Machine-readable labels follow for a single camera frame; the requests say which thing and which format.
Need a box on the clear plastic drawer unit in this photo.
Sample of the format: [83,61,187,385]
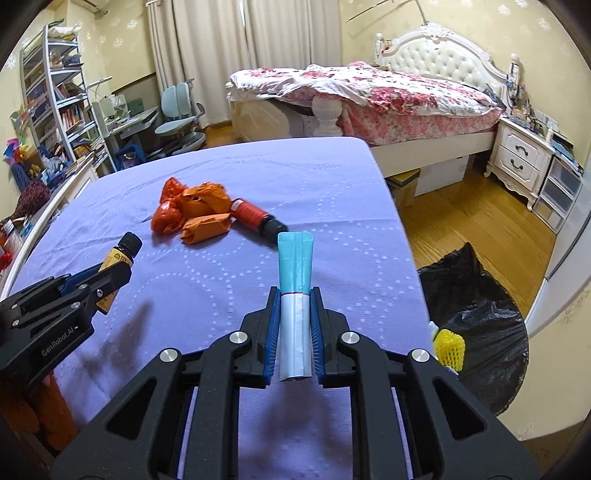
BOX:
[533,154,583,232]

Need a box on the brown cardboard box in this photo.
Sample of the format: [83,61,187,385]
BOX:
[385,168,422,206]

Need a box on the light blue desk chair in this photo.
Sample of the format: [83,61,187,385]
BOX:
[154,83,207,153]

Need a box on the white tufted bed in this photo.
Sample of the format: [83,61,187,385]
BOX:
[226,21,509,195]

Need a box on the white bed rail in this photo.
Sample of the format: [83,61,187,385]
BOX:
[0,161,100,296]

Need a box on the yellow foam fruit net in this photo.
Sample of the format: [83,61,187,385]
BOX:
[433,329,465,370]

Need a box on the white nightstand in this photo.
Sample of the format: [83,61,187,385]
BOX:
[484,116,555,210]

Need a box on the dark red fluffy duster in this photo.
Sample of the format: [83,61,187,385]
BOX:
[11,180,51,220]

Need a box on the folded orange plastic wrapper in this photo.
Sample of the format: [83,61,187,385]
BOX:
[180,213,230,244]

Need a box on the white wardrobe door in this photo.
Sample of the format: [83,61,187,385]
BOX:
[524,161,591,342]

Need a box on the colourful paper pinwheel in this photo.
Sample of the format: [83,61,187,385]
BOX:
[2,136,28,164]

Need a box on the floral quilt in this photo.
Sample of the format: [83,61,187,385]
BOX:
[229,62,506,144]

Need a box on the black trash bag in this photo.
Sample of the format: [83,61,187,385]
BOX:
[416,242,529,414]

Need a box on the stack of books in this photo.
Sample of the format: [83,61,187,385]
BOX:
[549,131,585,176]

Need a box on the blue plastic crate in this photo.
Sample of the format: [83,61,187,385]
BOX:
[115,145,146,171]

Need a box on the white storage box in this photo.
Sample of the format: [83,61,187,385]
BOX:
[418,154,469,197]

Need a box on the teal and white tube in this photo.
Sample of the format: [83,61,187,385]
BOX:
[276,232,315,382]

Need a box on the white study desk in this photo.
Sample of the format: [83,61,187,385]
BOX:
[92,95,160,153]

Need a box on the red plastic bag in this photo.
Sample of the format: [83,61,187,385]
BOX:
[151,176,188,234]

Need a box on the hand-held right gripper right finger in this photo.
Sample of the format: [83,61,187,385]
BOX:
[308,286,541,480]

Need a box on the nightstand clutter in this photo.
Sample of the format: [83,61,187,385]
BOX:
[503,53,559,134]

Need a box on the person's left forearm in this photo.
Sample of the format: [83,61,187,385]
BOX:
[0,369,79,455]

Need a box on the red bottle with black cap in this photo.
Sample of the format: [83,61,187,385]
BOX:
[229,198,288,234]

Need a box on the beige curtain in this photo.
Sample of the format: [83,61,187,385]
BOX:
[240,0,342,77]
[147,0,245,129]

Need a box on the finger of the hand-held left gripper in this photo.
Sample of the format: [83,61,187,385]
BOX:
[0,272,100,319]
[9,264,133,333]

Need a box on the crumpled orange plastic bag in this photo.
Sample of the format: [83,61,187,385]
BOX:
[178,182,232,217]

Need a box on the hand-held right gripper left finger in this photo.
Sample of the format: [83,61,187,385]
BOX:
[50,286,283,480]

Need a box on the purple quilted bed cover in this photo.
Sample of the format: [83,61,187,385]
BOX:
[0,136,432,480]

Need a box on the white bookshelf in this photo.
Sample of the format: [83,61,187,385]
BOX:
[19,21,100,162]

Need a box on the brown bottle with yellow label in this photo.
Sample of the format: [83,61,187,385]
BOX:
[95,232,143,315]

